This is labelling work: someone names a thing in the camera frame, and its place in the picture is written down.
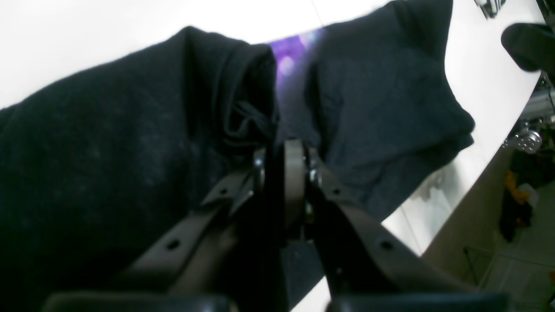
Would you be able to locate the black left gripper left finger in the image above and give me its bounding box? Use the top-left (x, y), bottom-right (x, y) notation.
top-left (42, 148), bottom-right (266, 312)

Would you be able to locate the black T-shirt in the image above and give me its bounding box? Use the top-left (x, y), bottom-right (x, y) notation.
top-left (0, 0), bottom-right (474, 312)

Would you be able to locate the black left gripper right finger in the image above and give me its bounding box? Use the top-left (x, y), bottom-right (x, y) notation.
top-left (284, 140), bottom-right (510, 312)

